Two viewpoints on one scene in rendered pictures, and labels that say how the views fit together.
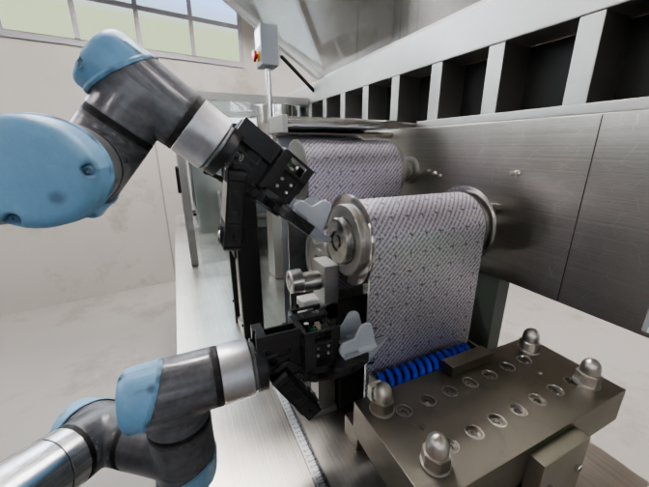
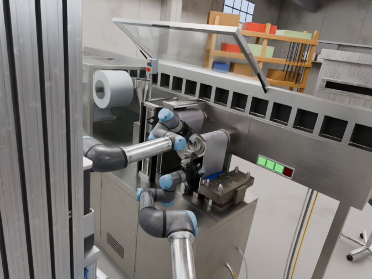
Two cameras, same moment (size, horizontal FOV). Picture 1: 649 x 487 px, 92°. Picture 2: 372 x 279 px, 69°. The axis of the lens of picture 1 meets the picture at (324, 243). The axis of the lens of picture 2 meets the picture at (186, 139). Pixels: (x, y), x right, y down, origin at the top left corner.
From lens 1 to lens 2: 1.26 m
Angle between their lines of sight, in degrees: 22
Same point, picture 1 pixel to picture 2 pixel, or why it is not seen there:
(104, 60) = (169, 117)
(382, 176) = (198, 122)
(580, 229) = (247, 141)
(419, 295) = (212, 158)
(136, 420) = (169, 185)
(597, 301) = (249, 158)
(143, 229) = not seen: outside the picture
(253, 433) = not seen: hidden behind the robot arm
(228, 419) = not seen: hidden behind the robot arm
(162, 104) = (175, 123)
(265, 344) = (186, 170)
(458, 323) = (220, 165)
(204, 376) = (178, 176)
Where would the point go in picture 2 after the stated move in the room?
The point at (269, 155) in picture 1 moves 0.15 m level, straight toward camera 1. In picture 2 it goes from (186, 128) to (200, 137)
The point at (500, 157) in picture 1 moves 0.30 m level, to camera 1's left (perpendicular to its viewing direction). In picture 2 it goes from (231, 120) to (192, 120)
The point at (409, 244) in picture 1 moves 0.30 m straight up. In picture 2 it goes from (212, 146) to (220, 101)
